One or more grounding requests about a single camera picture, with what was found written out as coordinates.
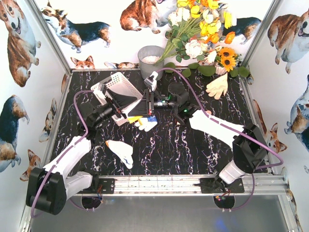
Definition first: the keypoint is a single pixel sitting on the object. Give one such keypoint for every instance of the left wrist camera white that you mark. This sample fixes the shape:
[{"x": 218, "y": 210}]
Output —
[{"x": 99, "y": 91}]

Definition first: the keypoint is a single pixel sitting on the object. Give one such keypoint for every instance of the grey metal bucket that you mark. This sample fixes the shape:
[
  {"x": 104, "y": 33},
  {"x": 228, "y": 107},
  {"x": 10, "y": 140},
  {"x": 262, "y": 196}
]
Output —
[{"x": 150, "y": 59}]

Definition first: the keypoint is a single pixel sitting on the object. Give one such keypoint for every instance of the sunflower bunch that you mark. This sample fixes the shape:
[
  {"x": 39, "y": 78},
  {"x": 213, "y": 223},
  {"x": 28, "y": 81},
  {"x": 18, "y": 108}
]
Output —
[{"x": 227, "y": 58}]

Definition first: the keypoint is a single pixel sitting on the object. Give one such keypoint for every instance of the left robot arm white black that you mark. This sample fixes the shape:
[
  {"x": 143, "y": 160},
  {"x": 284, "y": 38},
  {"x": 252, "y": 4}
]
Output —
[{"x": 46, "y": 200}]

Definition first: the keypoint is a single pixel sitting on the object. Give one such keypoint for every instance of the artificial flower bouquet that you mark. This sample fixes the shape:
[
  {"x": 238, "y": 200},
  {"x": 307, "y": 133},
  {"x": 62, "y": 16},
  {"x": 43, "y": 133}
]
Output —
[{"x": 196, "y": 26}]

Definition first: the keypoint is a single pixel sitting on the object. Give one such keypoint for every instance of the cream leather glove back right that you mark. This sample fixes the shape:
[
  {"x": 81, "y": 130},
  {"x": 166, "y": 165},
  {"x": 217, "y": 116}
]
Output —
[{"x": 218, "y": 87}]

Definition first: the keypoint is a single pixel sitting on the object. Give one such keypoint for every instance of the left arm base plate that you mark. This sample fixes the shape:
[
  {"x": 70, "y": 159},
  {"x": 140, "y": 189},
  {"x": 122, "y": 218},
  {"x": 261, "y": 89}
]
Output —
[{"x": 101, "y": 186}]

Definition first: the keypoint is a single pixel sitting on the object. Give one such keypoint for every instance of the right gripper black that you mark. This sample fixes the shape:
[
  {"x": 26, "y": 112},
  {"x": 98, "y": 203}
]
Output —
[{"x": 148, "y": 103}]

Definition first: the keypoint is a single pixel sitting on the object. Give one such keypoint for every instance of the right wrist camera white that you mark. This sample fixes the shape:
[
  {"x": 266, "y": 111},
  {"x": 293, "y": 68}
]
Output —
[{"x": 151, "y": 81}]

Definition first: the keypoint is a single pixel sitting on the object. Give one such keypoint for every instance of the blue dotted knit glove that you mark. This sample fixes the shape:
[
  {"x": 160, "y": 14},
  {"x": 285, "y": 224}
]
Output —
[{"x": 146, "y": 123}]

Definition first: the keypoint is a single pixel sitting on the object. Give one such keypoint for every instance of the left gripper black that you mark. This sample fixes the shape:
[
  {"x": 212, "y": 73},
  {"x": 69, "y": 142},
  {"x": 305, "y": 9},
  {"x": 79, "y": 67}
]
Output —
[{"x": 116, "y": 106}]

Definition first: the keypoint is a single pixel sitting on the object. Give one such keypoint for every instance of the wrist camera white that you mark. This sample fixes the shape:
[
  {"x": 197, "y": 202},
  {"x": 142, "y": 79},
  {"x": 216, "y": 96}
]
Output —
[
  {"x": 151, "y": 81},
  {"x": 99, "y": 91}
]

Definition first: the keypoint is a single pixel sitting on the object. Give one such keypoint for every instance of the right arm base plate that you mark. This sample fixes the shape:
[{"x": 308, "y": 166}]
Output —
[{"x": 217, "y": 185}]

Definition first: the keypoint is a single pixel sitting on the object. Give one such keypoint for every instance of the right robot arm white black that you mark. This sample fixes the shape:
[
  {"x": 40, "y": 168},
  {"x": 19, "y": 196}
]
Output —
[{"x": 247, "y": 143}]

